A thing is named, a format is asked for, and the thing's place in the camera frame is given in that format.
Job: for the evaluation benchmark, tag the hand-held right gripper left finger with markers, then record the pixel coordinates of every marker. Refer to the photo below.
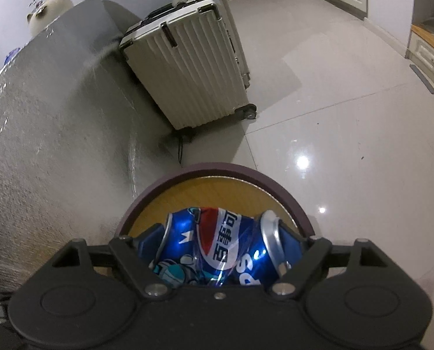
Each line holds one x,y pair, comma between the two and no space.
127,251

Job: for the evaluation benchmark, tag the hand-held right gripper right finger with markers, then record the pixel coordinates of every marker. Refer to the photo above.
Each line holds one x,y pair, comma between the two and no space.
311,251

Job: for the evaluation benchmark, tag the crushed blue soda can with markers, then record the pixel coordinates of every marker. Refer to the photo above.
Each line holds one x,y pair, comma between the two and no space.
220,240

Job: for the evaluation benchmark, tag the round wooden bin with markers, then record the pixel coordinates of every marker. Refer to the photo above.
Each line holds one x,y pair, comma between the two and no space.
217,169

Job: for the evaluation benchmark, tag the white hard-shell suitcase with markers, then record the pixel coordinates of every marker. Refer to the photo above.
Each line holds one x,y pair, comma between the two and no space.
187,73

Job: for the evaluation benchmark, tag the white cabinet with wooden top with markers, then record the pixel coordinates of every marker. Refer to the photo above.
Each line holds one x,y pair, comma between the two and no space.
430,54

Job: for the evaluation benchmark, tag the white cat plush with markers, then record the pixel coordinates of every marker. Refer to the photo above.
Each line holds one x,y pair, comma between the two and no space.
51,11

